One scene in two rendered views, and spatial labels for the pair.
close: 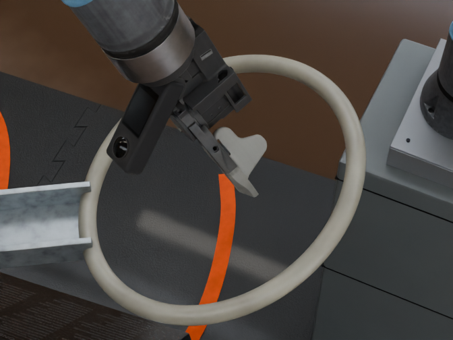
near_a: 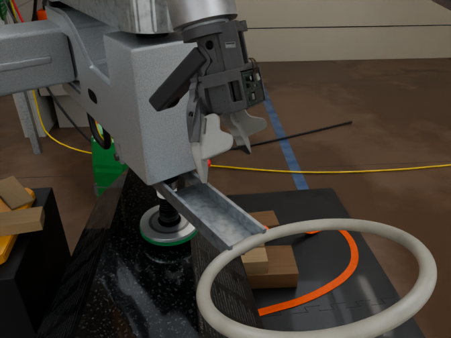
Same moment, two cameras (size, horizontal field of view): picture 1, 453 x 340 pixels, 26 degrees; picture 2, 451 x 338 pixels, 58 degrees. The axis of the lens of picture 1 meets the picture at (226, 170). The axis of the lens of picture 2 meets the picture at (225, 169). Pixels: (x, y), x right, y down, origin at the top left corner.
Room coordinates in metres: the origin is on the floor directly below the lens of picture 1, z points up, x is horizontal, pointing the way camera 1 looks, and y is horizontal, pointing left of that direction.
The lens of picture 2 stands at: (0.45, -0.43, 1.86)
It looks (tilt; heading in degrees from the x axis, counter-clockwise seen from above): 32 degrees down; 60
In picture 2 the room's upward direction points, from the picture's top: straight up
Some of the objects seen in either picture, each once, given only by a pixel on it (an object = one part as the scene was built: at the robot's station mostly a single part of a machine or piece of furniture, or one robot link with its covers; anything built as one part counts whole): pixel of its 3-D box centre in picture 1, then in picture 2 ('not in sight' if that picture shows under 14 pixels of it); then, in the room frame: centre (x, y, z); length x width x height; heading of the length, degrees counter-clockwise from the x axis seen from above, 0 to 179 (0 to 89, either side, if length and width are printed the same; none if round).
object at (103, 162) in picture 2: not in sight; (112, 143); (1.03, 2.29, 0.43); 0.35 x 0.35 x 0.87; 53
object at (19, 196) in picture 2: not in sight; (13, 192); (0.35, 1.35, 0.80); 0.20 x 0.10 x 0.05; 107
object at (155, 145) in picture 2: not in sight; (147, 100); (0.83, 0.75, 1.36); 0.36 x 0.22 x 0.45; 96
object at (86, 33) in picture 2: not in sight; (114, 78); (0.82, 1.06, 1.35); 0.74 x 0.23 x 0.49; 96
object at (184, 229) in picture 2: not in sight; (169, 221); (0.84, 0.67, 0.92); 0.21 x 0.21 x 0.01
